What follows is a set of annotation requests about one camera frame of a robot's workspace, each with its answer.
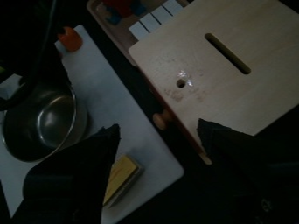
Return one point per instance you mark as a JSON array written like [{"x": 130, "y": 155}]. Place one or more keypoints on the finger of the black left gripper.
[{"x": 51, "y": 73}]

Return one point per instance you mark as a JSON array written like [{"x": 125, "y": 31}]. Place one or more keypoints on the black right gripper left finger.
[{"x": 74, "y": 175}]

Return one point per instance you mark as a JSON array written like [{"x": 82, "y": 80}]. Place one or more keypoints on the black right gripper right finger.
[{"x": 249, "y": 175}]

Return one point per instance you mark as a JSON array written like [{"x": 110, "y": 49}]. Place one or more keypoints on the shiny metal bowl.
[{"x": 43, "y": 122}]

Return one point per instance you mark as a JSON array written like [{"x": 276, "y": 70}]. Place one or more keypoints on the white plastic cutting board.
[{"x": 117, "y": 110}]

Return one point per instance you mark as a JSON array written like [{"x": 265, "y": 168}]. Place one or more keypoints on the yellow wooden block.
[{"x": 122, "y": 179}]

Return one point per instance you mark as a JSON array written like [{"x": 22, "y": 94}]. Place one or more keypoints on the orange toy carrot piece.
[{"x": 70, "y": 38}]

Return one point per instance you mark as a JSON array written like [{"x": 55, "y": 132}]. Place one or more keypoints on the wooden tray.
[{"x": 117, "y": 32}]

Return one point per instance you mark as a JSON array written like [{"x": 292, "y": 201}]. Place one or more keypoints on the small white tile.
[
  {"x": 152, "y": 21},
  {"x": 140, "y": 30},
  {"x": 174, "y": 5},
  {"x": 164, "y": 13}
]

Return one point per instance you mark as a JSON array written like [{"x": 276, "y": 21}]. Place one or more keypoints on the red toy utensil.
[{"x": 120, "y": 5}]

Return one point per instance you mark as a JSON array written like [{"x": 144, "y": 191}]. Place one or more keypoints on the blue toy utensil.
[{"x": 138, "y": 8}]

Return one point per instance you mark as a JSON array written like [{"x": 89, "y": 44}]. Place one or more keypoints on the wooden toy box with slot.
[{"x": 218, "y": 78}]

